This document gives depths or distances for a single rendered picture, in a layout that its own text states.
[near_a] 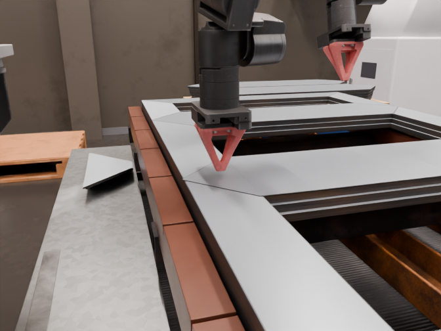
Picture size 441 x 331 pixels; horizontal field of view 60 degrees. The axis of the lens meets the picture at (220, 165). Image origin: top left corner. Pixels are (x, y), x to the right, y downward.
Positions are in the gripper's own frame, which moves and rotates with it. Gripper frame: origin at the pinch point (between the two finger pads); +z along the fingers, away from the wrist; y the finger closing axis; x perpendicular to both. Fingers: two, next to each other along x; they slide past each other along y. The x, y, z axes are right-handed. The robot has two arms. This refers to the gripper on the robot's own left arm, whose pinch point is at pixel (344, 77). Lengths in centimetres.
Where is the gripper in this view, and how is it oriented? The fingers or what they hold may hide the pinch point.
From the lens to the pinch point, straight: 84.7
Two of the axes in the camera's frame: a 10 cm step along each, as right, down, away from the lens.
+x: -9.6, 1.1, -2.6
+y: -2.7, -0.7, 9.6
